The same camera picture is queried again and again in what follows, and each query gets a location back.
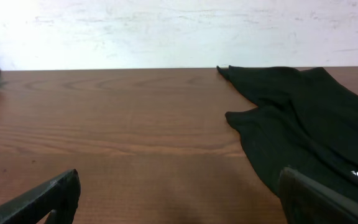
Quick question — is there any black t-shirt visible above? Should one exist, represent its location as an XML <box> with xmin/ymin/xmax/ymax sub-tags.
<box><xmin>218</xmin><ymin>66</ymin><xmax>358</xmax><ymax>202</ymax></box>

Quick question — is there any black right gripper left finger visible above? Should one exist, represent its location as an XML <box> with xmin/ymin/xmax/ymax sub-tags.
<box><xmin>0</xmin><ymin>169</ymin><xmax>81</xmax><ymax>224</ymax></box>

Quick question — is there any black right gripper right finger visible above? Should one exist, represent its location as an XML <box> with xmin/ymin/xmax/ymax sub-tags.
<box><xmin>278</xmin><ymin>167</ymin><xmax>358</xmax><ymax>224</ymax></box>

